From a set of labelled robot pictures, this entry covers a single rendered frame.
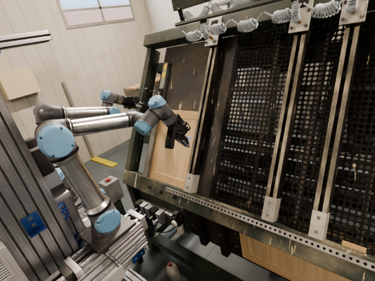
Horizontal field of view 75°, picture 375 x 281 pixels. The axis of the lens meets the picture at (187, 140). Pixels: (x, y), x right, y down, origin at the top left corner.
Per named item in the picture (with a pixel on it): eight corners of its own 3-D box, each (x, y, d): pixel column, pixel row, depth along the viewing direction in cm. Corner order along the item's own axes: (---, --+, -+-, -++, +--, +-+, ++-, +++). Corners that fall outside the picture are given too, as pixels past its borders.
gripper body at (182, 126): (192, 128, 131) (181, 113, 123) (184, 141, 128) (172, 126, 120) (181, 127, 136) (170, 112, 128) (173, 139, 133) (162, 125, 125)
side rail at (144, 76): (134, 169, 225) (124, 169, 217) (156, 53, 227) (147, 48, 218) (138, 171, 221) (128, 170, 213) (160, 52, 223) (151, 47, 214)
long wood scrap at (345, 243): (341, 245, 111) (341, 245, 111) (342, 240, 111) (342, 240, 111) (365, 253, 106) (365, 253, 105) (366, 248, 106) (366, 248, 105)
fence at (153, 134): (146, 175, 204) (142, 175, 201) (167, 64, 205) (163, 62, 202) (150, 177, 201) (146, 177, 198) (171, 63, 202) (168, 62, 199)
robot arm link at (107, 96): (97, 100, 177) (100, 88, 177) (111, 103, 186) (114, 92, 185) (103, 101, 172) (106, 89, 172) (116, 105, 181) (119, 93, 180)
